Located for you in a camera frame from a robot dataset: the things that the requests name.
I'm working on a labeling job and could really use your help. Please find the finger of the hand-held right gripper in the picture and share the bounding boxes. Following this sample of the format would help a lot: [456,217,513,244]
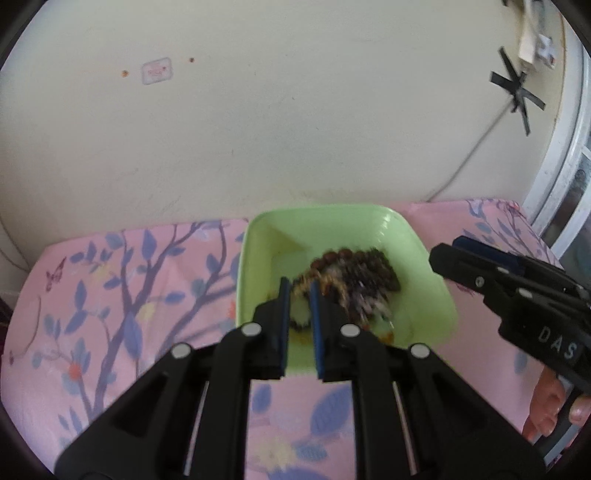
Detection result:
[451,234,526,272]
[428,243,591,325]

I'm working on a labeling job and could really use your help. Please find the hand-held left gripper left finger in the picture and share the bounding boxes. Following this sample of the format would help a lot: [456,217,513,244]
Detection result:
[54,276,293,480]

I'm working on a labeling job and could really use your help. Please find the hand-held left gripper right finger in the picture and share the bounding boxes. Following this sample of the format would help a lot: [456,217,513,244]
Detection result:
[308,281,549,480]

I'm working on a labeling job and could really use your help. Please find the gold chain necklace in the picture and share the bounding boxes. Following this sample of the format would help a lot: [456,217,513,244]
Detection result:
[290,272,333,330]

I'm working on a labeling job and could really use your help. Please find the white pearly jewelry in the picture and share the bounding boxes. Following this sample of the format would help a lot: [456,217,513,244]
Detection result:
[345,293,394,326]

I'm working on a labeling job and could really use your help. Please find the brown wooden bead bracelet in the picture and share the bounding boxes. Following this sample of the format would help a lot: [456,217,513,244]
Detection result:
[308,248,366,289]

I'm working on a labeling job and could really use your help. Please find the dark bead chain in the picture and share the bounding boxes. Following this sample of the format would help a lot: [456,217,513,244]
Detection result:
[342,248,402,298]

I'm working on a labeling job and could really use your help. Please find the green plastic container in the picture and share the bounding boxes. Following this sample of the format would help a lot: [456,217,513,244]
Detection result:
[235,203,459,376]

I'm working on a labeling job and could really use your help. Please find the person's right hand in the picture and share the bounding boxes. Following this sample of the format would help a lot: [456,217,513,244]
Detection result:
[521,368,591,445]

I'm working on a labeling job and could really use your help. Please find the pink floral bed sheet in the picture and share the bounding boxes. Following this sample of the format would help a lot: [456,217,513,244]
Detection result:
[0,198,570,480]

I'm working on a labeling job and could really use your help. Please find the black tape strips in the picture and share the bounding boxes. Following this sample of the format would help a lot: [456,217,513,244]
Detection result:
[489,45,546,137]

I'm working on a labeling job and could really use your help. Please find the white power adapter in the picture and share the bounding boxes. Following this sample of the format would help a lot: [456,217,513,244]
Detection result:
[516,0,557,71]

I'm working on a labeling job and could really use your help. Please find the white window frame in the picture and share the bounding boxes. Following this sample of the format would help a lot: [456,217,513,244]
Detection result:
[522,41,591,271]

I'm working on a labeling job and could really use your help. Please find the white wall cable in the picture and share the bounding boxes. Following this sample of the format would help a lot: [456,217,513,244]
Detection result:
[426,90,525,203]

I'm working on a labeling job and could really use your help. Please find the small wall sticker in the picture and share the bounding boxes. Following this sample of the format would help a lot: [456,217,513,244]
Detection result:
[141,56,174,86]

